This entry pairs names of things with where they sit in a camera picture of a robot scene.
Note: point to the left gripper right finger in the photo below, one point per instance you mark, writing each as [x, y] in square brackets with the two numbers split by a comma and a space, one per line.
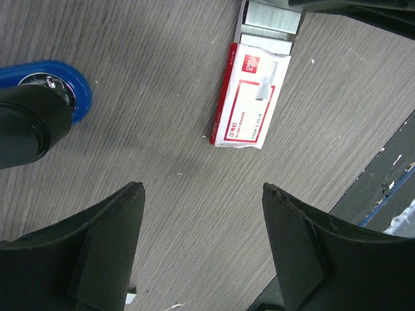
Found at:
[325, 263]

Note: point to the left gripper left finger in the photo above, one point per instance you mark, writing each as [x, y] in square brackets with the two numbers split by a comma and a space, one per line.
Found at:
[83, 262]

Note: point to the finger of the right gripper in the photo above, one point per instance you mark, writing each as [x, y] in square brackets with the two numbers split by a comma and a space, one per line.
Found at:
[395, 16]

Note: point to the staple strip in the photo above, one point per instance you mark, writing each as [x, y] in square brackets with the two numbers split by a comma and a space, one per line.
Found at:
[129, 298]
[272, 18]
[264, 33]

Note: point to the red white staple box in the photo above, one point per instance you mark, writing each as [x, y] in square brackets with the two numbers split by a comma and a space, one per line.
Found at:
[253, 78]

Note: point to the blue black stapler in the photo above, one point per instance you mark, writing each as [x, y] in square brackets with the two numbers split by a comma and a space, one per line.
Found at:
[40, 101]

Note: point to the staple strip in box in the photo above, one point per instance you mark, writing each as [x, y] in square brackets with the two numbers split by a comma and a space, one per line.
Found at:
[272, 18]
[264, 33]

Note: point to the white slotted cable duct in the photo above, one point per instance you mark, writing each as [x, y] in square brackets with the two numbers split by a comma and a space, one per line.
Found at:
[403, 225]

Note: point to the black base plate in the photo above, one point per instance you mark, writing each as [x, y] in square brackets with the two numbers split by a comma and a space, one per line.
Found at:
[385, 188]

